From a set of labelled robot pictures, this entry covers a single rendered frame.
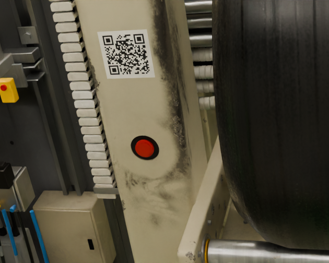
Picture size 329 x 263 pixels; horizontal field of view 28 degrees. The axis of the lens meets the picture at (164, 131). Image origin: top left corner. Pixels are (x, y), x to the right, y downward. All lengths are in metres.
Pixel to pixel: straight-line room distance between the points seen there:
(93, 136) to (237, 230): 0.35
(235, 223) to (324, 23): 0.63
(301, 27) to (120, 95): 0.37
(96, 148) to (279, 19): 0.46
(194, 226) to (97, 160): 0.20
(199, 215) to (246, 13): 0.42
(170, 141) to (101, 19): 0.22
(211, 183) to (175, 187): 0.09
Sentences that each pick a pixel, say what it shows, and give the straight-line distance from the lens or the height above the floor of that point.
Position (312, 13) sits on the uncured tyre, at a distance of 0.71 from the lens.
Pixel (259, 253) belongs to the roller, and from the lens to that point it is 1.01.
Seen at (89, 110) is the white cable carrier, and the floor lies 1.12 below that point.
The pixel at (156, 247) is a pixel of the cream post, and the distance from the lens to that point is 1.15.
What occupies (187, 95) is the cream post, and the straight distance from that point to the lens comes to 1.03.
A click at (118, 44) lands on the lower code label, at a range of 0.95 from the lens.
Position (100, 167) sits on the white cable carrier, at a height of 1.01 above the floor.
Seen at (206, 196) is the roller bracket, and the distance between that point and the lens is 1.09.
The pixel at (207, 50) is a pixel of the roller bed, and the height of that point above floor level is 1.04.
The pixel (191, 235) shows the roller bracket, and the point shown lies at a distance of 1.01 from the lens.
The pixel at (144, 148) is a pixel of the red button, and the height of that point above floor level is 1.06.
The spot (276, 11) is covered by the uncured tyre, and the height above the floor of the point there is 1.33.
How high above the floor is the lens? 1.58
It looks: 29 degrees down
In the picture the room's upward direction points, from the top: 10 degrees counter-clockwise
